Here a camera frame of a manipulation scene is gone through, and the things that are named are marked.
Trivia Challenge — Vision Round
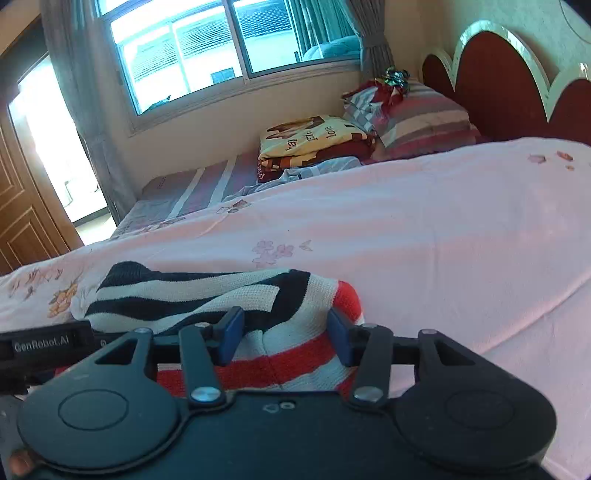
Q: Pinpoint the red black striped white sweater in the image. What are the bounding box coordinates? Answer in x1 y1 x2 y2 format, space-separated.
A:
70 262 363 394

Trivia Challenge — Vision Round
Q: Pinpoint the person's right hand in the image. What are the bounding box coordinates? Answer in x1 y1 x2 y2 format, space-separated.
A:
8 449 35 478

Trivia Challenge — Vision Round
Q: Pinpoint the brown wooden door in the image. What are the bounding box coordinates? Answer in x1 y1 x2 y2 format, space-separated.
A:
0 101 83 275

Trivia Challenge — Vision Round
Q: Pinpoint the pink floral bed quilt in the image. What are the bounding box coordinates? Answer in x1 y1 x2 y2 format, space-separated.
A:
1 138 590 479

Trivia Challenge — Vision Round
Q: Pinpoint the light blue crumpled cloth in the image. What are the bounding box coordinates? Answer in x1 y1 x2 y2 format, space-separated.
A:
224 156 362 201

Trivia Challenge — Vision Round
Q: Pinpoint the folded red yellow cartoon blanket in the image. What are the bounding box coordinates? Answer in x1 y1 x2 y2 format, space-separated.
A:
257 115 375 183

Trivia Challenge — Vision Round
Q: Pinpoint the striped grey pink pillow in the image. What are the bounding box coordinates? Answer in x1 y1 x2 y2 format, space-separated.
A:
342 80 480 163

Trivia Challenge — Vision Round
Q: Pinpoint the red ribbon bow decoration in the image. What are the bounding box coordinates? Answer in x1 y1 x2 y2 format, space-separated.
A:
363 66 410 111

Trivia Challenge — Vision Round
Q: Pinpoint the red white scalloped headboard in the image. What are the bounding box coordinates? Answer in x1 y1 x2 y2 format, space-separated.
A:
420 20 590 145

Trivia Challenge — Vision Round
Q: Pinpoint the grey curtain left side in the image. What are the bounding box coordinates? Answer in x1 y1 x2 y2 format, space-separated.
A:
40 1 136 223

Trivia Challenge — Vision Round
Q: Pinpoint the grey curtain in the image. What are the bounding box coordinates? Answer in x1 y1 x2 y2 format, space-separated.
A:
40 1 136 223
342 0 394 80

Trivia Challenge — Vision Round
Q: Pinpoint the grey curtain right side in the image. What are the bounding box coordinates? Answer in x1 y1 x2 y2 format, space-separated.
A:
342 0 394 80

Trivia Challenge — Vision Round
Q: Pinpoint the window with metal frame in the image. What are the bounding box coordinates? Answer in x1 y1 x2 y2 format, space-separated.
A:
93 0 361 133

